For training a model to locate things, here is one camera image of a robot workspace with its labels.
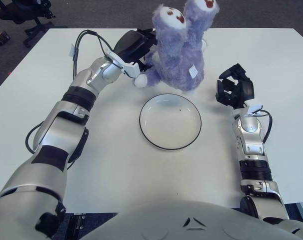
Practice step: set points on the black office chair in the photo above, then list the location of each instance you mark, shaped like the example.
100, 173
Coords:
16, 13

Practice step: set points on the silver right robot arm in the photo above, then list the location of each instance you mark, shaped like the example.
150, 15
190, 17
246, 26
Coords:
250, 142

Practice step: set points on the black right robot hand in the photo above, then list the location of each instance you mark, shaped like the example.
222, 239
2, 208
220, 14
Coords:
246, 90

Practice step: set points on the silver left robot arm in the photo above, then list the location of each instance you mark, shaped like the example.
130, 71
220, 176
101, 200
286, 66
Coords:
54, 135

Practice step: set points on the white plate black rim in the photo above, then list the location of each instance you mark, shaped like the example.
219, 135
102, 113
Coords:
170, 125

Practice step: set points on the purple plush bunny doll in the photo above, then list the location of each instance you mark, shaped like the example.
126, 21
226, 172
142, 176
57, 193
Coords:
176, 62

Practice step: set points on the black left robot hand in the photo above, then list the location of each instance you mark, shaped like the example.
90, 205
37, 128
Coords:
131, 46

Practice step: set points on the grey robot torso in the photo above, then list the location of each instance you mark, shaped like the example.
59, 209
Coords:
166, 220

